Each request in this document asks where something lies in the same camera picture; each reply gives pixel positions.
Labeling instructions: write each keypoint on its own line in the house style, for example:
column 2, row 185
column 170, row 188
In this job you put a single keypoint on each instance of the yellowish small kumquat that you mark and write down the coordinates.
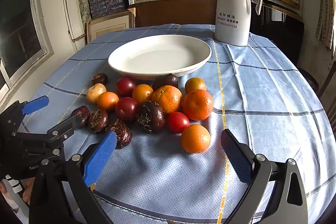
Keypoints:
column 195, row 85

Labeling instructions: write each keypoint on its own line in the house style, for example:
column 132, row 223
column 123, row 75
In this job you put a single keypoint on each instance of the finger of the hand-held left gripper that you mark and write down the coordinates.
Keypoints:
column 36, row 104
column 67, row 128

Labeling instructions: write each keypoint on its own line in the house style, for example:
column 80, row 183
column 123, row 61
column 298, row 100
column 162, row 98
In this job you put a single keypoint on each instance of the blue checked tablecloth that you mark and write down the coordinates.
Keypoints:
column 162, row 174

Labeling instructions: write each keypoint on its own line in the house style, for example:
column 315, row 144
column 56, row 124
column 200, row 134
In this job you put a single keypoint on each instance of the person's left hand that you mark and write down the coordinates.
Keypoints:
column 27, row 192

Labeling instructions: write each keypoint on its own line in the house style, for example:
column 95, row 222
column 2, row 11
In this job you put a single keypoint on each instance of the white framed window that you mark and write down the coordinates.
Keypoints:
column 18, row 37

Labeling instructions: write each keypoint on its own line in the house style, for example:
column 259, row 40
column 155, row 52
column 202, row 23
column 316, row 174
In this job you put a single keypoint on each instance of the stack of blue patterned boxes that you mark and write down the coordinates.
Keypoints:
column 105, row 2

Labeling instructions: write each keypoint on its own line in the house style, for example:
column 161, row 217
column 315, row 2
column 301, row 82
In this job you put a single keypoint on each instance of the dark purple round fruit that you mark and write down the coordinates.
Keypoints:
column 166, row 81

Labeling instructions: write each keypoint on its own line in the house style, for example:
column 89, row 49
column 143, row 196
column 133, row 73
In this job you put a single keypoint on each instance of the marbled stone slab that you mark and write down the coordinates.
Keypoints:
column 82, row 3

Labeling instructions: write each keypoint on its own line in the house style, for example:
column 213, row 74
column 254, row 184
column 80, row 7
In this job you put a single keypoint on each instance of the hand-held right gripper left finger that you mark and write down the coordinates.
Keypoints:
column 101, row 158

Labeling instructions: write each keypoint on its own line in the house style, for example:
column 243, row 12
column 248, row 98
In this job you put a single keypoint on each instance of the small orange kumquat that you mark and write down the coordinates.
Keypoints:
column 108, row 100
column 142, row 92

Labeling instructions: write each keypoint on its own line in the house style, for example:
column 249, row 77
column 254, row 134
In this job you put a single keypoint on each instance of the white thermos jug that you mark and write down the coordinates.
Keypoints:
column 231, row 3

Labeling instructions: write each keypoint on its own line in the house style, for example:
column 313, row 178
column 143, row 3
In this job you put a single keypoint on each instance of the large orange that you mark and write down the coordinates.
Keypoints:
column 167, row 98
column 197, row 104
column 195, row 138

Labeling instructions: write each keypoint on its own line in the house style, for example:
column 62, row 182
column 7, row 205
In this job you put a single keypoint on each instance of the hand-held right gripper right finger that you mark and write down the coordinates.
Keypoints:
column 236, row 158

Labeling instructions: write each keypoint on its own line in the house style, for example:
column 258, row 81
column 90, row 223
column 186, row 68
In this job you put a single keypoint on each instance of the red plum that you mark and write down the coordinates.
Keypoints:
column 178, row 122
column 126, row 86
column 126, row 109

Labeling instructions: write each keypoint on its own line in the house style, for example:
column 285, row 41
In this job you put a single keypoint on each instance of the brown wooden board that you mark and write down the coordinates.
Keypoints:
column 173, row 12

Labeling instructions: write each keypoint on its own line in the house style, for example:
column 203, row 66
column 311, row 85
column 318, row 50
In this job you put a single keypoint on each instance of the white oval plate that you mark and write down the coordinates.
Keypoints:
column 157, row 56

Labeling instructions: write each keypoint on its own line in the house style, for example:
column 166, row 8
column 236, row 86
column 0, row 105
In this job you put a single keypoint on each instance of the pale yellow round fruit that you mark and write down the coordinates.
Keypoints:
column 95, row 92

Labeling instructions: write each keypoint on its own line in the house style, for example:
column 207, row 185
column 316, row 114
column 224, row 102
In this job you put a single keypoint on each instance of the dark water chestnut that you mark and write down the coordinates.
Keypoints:
column 99, row 79
column 98, row 120
column 81, row 111
column 151, row 116
column 123, row 133

